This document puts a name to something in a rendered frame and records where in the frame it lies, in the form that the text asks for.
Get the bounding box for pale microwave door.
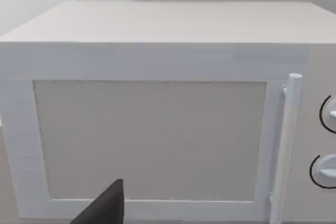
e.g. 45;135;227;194
0;42;310;221

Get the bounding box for pale microwave oven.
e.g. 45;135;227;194
0;0;336;224

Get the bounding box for pale microwave door handle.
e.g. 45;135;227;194
268;72;303;224

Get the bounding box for pale microwave knob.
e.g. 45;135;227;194
319;94;336;133
309;154;336;189

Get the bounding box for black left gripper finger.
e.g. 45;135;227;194
70;178;125;224

